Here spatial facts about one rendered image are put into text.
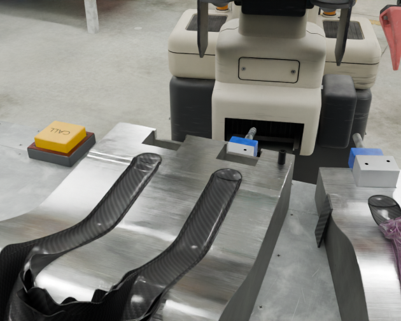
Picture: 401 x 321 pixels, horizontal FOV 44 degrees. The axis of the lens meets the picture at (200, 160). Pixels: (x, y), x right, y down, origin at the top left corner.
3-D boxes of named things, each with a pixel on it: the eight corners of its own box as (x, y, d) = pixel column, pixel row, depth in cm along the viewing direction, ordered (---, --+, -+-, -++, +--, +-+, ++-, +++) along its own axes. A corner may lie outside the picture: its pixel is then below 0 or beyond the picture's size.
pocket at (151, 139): (155, 149, 74) (154, 128, 72) (189, 156, 73) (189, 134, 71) (142, 165, 71) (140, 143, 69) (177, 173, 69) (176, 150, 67)
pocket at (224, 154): (225, 164, 71) (226, 141, 69) (261, 171, 70) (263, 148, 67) (215, 181, 67) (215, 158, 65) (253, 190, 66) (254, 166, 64)
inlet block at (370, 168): (337, 150, 79) (342, 120, 76) (369, 151, 78) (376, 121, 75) (354, 202, 68) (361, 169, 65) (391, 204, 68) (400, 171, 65)
